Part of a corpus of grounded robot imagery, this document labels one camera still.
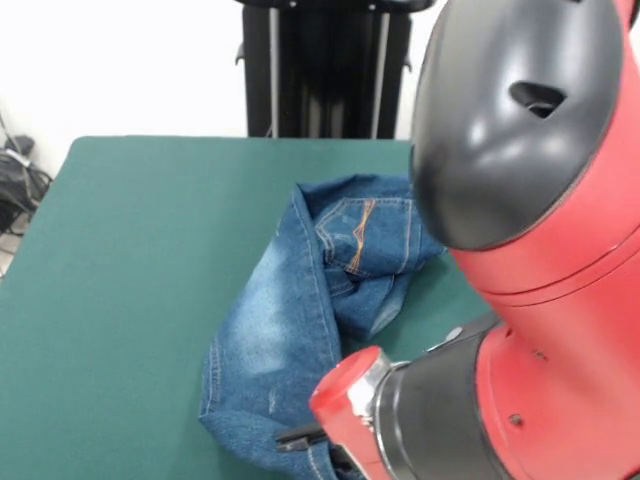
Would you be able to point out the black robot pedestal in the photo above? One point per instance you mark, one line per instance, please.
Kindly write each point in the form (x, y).
(325, 75)

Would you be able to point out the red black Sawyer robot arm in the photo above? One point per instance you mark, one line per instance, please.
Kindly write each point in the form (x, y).
(540, 250)

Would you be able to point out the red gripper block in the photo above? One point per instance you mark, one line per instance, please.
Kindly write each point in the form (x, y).
(340, 400)

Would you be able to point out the blue denim jeans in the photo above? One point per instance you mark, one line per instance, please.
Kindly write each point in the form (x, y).
(280, 325)

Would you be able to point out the dark green table cloth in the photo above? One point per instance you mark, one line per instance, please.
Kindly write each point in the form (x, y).
(125, 250)

